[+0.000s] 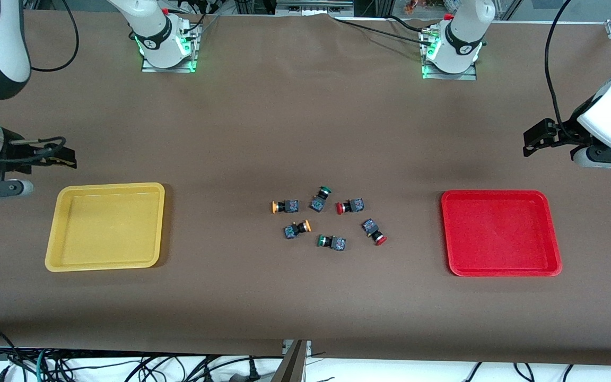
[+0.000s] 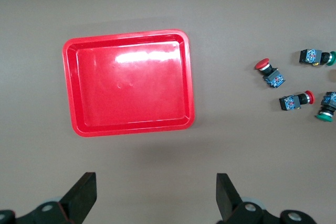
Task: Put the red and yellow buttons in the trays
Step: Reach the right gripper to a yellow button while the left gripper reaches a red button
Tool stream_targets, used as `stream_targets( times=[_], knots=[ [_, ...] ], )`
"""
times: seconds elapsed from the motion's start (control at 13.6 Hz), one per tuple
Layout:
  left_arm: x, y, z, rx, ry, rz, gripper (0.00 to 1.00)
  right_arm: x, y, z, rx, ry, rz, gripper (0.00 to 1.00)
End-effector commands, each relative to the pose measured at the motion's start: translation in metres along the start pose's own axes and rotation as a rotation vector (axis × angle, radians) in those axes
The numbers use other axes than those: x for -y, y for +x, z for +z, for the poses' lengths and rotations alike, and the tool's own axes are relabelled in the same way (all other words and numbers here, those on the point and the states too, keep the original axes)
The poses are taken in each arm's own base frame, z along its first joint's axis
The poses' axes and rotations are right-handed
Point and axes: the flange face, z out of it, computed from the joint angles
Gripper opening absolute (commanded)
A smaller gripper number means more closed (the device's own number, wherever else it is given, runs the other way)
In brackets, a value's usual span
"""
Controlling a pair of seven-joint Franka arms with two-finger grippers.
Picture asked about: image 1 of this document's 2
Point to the red mushroom push button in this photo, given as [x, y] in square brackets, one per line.
[371, 228]
[354, 205]

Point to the yellow mushroom push button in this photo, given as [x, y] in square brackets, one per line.
[288, 206]
[294, 230]

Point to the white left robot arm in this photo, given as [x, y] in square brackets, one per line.
[462, 37]

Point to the yellow plastic tray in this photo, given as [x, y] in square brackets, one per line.
[106, 228]

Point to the red plastic tray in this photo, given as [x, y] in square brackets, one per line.
[499, 233]

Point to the green mushroom push button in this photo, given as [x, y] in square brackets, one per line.
[336, 243]
[318, 201]

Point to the brown table cover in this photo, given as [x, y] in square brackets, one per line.
[305, 132]

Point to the grey metal box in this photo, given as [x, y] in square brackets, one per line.
[313, 7]

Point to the black power plug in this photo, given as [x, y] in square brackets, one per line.
[252, 374]

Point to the aluminium left arm base plate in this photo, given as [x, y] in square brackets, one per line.
[433, 75]

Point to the aluminium right arm base plate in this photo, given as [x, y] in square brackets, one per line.
[188, 64]

